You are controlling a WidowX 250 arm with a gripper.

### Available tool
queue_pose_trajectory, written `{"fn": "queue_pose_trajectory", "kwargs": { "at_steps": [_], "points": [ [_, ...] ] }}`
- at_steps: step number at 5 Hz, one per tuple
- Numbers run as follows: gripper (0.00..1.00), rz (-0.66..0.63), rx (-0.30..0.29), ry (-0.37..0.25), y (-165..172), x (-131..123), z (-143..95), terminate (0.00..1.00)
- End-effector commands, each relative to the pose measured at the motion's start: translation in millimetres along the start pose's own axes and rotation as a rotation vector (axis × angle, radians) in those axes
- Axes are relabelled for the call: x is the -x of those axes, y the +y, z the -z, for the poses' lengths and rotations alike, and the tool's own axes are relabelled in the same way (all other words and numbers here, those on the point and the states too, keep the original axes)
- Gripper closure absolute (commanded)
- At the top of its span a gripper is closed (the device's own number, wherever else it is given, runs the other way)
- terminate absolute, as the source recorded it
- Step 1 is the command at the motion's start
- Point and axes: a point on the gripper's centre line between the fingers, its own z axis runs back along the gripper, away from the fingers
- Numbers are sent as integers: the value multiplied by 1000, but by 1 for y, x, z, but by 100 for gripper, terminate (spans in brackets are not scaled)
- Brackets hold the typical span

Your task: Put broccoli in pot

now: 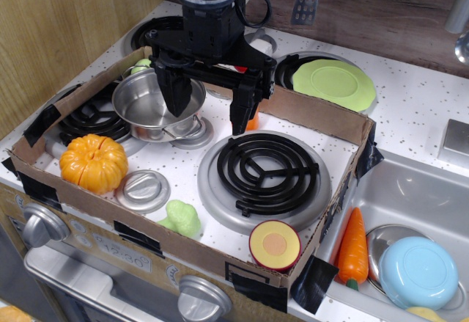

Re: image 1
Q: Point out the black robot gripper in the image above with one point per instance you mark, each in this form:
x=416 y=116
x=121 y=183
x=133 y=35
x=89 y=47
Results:
x=213 y=35

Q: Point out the green toy broccoli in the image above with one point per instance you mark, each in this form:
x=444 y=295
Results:
x=181 y=218

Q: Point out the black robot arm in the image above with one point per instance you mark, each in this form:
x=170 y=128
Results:
x=211 y=47

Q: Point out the silver metal pot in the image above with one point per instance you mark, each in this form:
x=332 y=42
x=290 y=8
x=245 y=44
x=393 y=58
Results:
x=139 y=101

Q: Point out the small orange toy carrot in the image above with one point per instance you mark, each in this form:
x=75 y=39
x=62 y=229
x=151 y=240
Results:
x=253 y=123

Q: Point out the white red toy box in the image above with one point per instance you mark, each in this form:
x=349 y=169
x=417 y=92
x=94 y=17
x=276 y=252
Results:
x=261 y=45

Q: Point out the rear right black burner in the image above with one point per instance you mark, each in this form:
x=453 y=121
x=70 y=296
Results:
x=290 y=63

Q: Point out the front right black burner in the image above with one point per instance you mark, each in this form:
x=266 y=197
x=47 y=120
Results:
x=268 y=174

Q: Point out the front left black burner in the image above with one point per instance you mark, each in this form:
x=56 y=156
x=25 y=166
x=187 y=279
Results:
x=96 y=116

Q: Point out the silver stove top knob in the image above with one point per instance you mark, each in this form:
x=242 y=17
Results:
x=143 y=191

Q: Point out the green plastic plate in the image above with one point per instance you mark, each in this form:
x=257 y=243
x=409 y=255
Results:
x=337 y=82

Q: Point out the hanging metal spatula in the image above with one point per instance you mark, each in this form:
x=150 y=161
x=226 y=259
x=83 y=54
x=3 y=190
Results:
x=304 y=12

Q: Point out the orange toy pumpkin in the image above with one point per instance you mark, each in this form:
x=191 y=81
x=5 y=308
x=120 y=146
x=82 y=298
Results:
x=95 y=163

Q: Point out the halved toy peach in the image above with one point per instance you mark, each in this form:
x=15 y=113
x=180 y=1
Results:
x=274 y=245

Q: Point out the oven clock display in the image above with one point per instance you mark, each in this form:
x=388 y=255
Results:
x=123 y=253

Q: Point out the brown cardboard fence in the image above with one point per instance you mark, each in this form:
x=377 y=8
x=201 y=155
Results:
x=343 y=139

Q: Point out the silver sink basin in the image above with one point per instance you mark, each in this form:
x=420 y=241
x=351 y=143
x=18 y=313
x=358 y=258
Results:
x=400 y=198

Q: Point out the right silver oven knob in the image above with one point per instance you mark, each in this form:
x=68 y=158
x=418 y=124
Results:
x=201 y=300

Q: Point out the silver oven knob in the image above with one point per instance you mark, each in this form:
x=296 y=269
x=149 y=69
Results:
x=42 y=225
x=201 y=300

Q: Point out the left silver oven knob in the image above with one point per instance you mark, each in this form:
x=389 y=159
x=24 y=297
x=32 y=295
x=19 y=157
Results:
x=42 y=225

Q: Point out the silver metal lid in sink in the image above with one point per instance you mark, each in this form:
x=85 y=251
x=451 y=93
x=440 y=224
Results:
x=378 y=240

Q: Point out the orange toy carrot in sink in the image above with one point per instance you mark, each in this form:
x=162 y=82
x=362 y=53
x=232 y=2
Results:
x=353 y=262

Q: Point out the silver faucet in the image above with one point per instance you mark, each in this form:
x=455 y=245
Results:
x=457 y=23

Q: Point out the light blue plastic bowl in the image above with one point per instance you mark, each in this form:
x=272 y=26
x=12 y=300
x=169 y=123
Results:
x=417 y=272

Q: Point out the yellow toy in sink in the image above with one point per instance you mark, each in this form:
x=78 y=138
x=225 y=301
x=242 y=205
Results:
x=425 y=313

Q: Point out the silver oven door handle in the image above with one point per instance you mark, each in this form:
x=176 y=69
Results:
x=93 y=290

